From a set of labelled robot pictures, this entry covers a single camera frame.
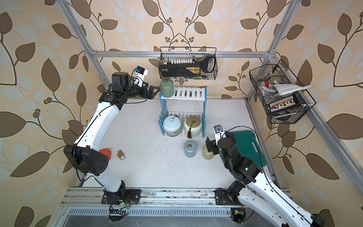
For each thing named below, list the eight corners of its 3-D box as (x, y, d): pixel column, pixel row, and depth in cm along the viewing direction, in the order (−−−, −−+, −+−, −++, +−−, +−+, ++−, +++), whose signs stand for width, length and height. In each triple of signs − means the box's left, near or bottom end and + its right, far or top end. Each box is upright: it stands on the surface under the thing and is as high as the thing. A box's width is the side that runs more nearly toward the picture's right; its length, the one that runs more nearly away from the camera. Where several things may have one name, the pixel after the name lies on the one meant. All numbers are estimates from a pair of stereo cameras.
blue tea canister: (184, 157, 90) (184, 151, 83) (184, 146, 95) (184, 139, 88) (196, 157, 90) (196, 151, 83) (195, 146, 95) (196, 139, 88)
